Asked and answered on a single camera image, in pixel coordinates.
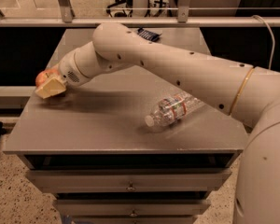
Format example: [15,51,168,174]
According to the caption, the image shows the upper cabinet drawer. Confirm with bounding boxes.
[26,169,231,193]

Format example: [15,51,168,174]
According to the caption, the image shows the lower cabinet drawer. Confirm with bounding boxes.
[53,199,210,217]

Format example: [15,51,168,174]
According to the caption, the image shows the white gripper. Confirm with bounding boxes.
[35,51,91,99]

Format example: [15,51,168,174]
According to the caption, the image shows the metal glass railing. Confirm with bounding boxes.
[0,0,280,28]

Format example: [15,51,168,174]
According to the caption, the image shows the red apple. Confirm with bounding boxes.
[35,67,59,87]

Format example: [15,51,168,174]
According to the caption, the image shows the grey drawer cabinet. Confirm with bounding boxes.
[3,27,250,224]

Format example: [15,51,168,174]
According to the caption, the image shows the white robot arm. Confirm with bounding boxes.
[35,23,280,224]

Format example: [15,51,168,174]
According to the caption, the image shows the cabinet drawer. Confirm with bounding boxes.
[26,169,231,193]
[53,199,210,217]

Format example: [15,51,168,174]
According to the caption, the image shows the clear plastic water bottle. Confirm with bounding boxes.
[145,91,204,127]

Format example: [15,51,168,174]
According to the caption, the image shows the blue rxbar blueberry wrapper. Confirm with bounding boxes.
[136,28,161,42]

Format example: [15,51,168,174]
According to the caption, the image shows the black office chair base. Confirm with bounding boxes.
[106,0,133,18]

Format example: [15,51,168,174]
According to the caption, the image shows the white cable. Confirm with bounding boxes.
[251,14,276,71]

